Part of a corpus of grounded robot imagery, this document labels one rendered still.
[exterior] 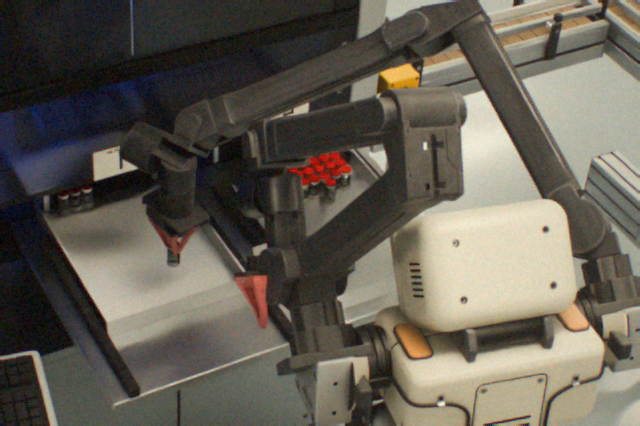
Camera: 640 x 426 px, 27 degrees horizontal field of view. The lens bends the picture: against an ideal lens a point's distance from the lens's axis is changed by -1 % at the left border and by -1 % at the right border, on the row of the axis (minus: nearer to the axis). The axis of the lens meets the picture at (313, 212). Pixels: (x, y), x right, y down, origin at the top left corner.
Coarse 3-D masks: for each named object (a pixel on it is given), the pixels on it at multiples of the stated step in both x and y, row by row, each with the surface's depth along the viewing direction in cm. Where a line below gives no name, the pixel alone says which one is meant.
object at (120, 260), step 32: (128, 192) 246; (64, 224) 238; (96, 224) 239; (128, 224) 239; (64, 256) 229; (96, 256) 232; (128, 256) 233; (160, 256) 233; (192, 256) 234; (224, 256) 233; (96, 288) 226; (128, 288) 227; (160, 288) 227; (192, 288) 228; (224, 288) 225; (128, 320) 218
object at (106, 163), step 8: (96, 152) 227; (104, 152) 228; (112, 152) 229; (96, 160) 228; (104, 160) 229; (112, 160) 230; (96, 168) 229; (104, 168) 230; (112, 168) 231; (128, 168) 233; (136, 168) 234; (96, 176) 230; (104, 176) 231
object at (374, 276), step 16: (352, 160) 256; (352, 176) 254; (368, 176) 252; (352, 192) 250; (304, 208) 246; (320, 208) 246; (336, 208) 246; (256, 224) 239; (320, 224) 243; (368, 256) 237; (384, 256) 237; (352, 272) 233; (368, 272) 234; (384, 272) 234; (352, 288) 230; (368, 288) 227; (384, 288) 229; (352, 304) 227
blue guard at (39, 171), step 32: (320, 32) 237; (352, 32) 241; (192, 64) 227; (224, 64) 230; (256, 64) 234; (288, 64) 238; (64, 96) 217; (96, 96) 220; (128, 96) 224; (160, 96) 227; (192, 96) 231; (0, 128) 214; (32, 128) 217; (64, 128) 221; (96, 128) 224; (128, 128) 228; (160, 128) 232; (0, 160) 218; (32, 160) 221; (64, 160) 225; (0, 192) 222; (32, 192) 226
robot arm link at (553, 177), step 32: (448, 32) 203; (480, 32) 196; (480, 64) 196; (512, 64) 195; (512, 96) 193; (512, 128) 193; (544, 128) 192; (544, 160) 191; (544, 192) 190; (576, 192) 188; (576, 224) 185
